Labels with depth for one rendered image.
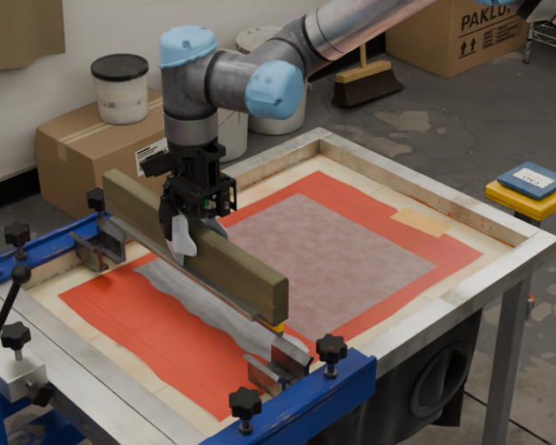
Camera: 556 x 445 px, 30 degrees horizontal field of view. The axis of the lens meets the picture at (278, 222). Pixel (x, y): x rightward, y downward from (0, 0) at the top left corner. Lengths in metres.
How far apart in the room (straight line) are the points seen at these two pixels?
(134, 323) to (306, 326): 0.27
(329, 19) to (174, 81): 0.22
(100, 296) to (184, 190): 0.34
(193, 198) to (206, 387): 0.28
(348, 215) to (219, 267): 0.47
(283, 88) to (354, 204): 0.66
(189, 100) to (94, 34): 2.50
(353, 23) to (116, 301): 0.63
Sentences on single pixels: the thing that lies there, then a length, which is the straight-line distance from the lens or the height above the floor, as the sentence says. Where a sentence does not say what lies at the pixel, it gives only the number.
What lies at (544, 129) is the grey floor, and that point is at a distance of 4.42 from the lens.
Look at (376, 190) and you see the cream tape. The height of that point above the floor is 0.96.
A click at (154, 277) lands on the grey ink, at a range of 1.72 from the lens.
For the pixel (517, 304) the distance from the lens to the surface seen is 2.16.
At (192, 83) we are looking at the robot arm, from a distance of 1.35.
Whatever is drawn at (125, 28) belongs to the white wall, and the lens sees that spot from 3.93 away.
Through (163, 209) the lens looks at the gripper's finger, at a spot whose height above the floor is 1.18.
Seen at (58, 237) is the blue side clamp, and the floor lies 1.00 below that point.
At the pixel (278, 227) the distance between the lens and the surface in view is 1.85.
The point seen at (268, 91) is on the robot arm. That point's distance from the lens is 1.30.
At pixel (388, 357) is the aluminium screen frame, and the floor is 0.98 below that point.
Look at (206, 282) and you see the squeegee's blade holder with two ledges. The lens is 1.50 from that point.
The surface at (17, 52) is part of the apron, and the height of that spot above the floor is 0.60.
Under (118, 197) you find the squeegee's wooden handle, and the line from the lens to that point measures 1.64.
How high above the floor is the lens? 1.95
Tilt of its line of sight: 32 degrees down
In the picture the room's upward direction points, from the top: straight up
